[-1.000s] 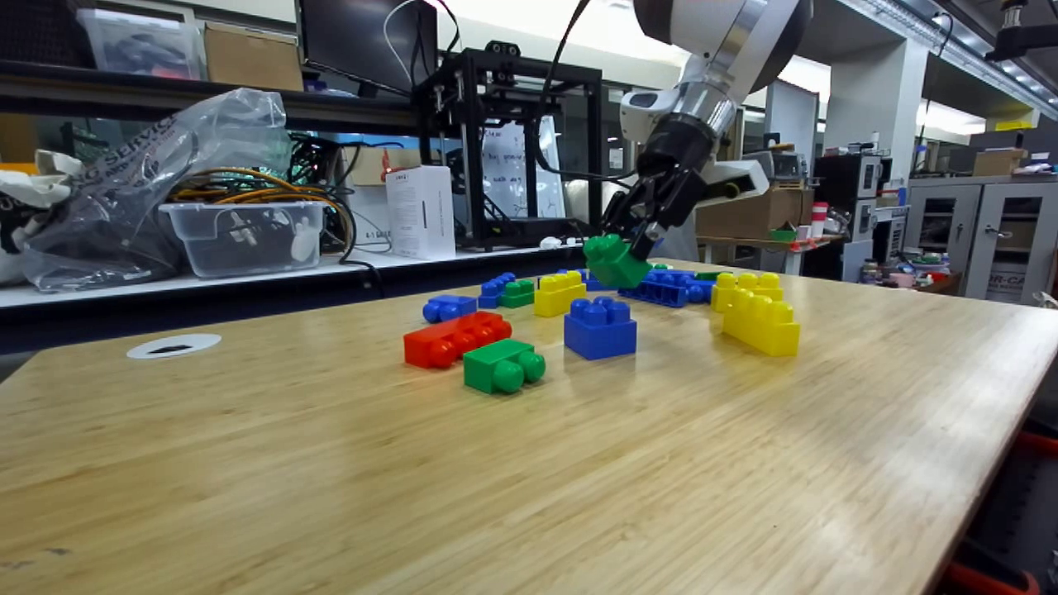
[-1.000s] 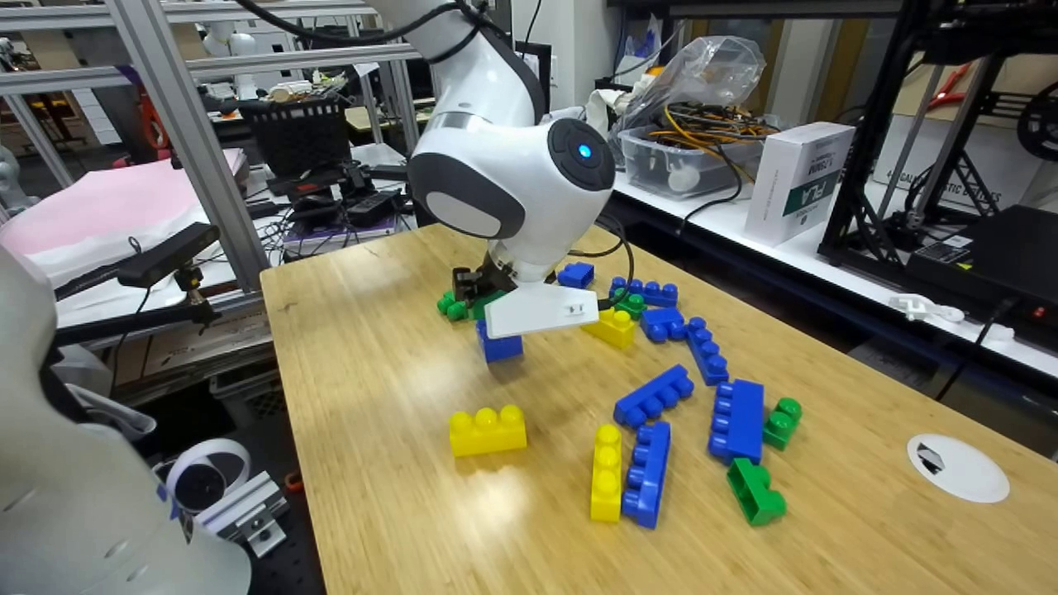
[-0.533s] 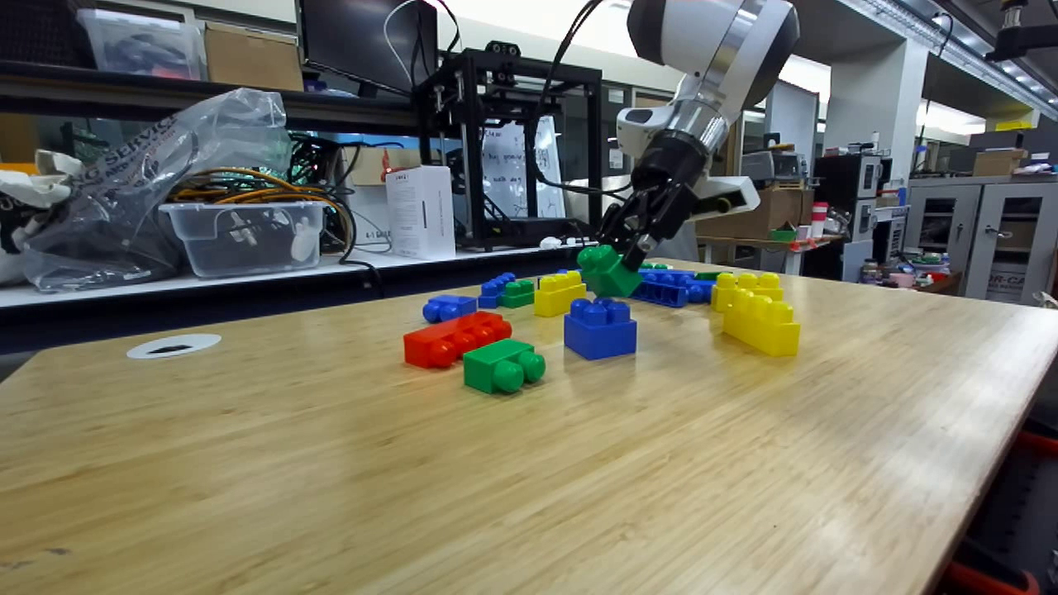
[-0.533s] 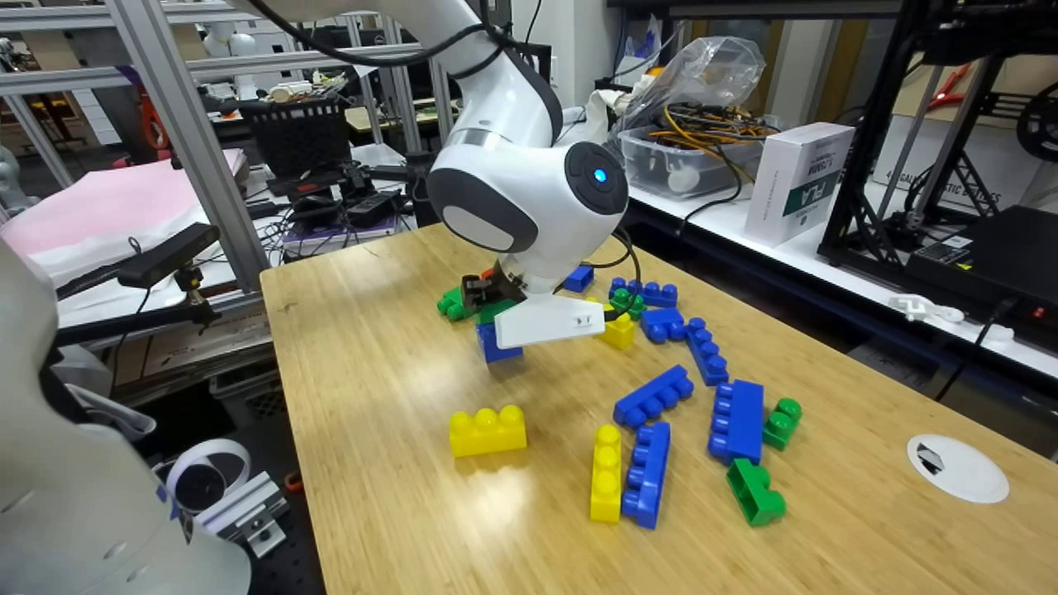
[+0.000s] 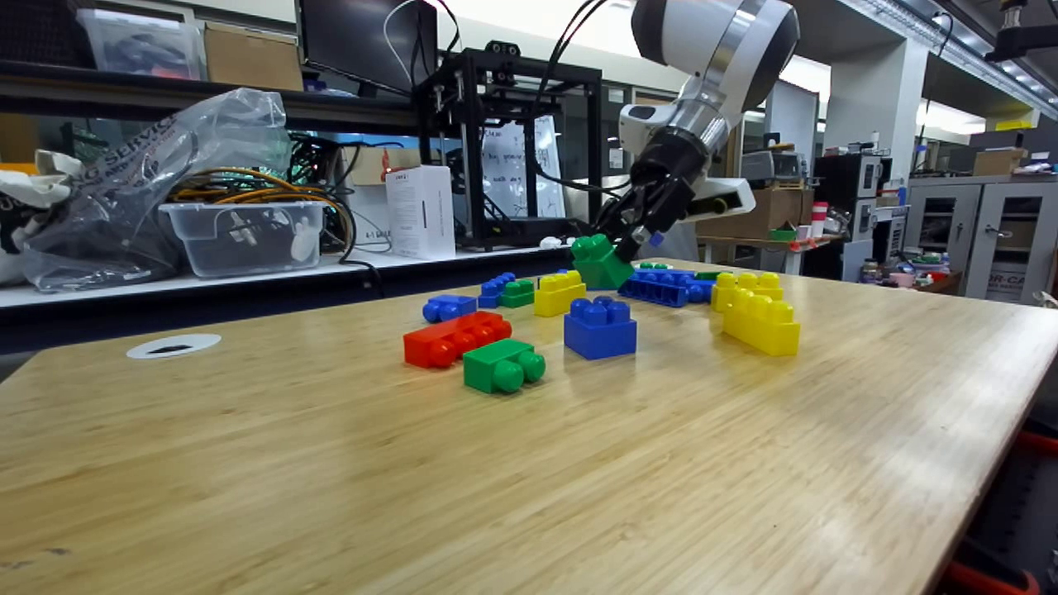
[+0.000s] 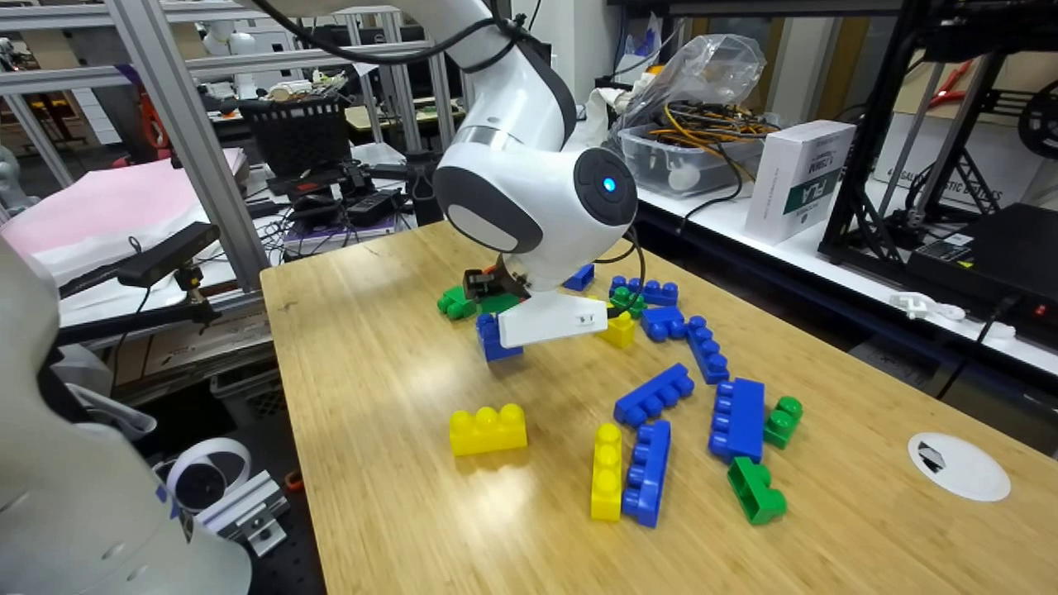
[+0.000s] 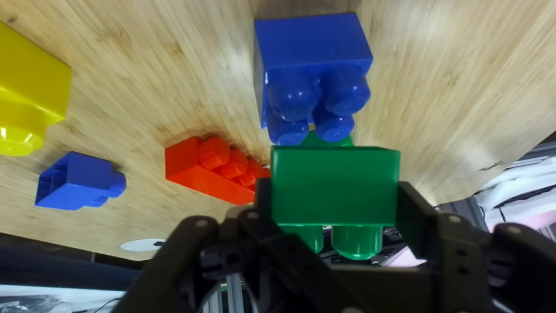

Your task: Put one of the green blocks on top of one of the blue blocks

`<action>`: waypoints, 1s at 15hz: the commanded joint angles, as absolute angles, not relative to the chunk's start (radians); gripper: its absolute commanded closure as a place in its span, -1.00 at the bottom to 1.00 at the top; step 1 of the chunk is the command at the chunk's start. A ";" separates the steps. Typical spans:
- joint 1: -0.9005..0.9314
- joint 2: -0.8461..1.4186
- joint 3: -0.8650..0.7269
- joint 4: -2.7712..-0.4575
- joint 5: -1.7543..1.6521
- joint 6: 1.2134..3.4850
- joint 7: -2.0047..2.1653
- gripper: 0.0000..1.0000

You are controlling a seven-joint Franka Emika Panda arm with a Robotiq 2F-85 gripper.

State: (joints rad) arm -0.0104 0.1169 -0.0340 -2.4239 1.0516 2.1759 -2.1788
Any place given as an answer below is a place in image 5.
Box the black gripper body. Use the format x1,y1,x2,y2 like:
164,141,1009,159
624,124,715,223

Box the green square toy block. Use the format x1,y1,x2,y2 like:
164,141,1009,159
458,337,549,395
570,230,638,295

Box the blue square toy block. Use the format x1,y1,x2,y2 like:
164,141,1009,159
563,291,640,363

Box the yellow toy block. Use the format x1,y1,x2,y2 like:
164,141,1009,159
712,267,786,311
531,267,593,319
719,288,804,360

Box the large brown cardboard box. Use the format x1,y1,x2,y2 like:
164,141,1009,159
694,182,818,246

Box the white standing panel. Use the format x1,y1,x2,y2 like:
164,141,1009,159
763,77,824,179

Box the black equipment box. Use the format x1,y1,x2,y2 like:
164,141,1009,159
814,153,885,214

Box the small blue toy block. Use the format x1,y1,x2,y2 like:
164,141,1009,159
420,291,480,327

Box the white cardboard box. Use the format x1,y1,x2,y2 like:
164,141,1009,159
383,163,458,261

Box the red toy block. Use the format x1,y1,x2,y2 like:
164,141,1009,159
399,307,516,370

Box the black monitor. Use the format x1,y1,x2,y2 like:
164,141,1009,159
294,0,442,99

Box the grey metal cabinet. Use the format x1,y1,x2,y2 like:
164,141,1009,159
901,174,1058,307

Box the small brown cardboard box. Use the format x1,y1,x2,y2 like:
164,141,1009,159
970,146,1030,182

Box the clear plastic container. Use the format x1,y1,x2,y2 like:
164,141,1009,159
158,196,331,280

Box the white topped side bench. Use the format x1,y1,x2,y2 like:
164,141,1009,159
0,240,638,357

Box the red chair base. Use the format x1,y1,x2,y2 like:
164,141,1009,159
939,424,1058,595

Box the clear plastic bag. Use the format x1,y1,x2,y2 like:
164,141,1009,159
13,87,294,295

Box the clear plastic storage bin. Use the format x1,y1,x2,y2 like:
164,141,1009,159
77,5,209,83

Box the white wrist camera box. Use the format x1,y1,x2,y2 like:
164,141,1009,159
691,174,760,221

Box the black 3D printer frame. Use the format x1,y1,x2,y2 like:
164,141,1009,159
423,44,607,255

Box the yellow cable bundle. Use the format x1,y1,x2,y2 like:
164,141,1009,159
169,163,360,261

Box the white table cable grommet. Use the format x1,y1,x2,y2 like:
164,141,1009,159
122,331,226,363

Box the black wall shelf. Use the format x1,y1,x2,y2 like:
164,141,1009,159
0,57,427,124

